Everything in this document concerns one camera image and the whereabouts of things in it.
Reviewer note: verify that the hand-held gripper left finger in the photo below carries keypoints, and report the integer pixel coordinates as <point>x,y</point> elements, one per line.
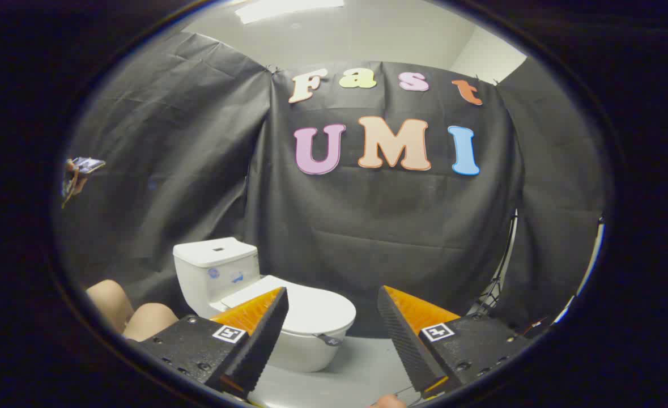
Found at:
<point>263,334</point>

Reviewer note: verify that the white ceramic toilet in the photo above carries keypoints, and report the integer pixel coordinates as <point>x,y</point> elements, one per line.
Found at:
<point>215,272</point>

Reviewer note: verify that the person's bare leg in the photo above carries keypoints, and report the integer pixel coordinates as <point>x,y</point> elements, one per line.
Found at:
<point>149,320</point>
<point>110,300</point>

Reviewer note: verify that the smartphone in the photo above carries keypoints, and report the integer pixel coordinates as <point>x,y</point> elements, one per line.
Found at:
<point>88,165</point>

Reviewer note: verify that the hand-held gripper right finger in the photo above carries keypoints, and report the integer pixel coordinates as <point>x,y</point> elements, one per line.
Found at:
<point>401,334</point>

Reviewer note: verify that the black metal backdrop stand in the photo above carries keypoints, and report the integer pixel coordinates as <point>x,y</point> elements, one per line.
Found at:
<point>495,289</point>

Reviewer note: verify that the white toilet lid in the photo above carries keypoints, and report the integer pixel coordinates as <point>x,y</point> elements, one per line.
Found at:
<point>311,309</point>

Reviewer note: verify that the ceiling light panel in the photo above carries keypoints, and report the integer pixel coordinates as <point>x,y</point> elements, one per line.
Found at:
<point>288,8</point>

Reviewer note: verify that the black backdrop cloth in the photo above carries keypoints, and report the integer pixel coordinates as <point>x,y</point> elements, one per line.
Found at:
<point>367,226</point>

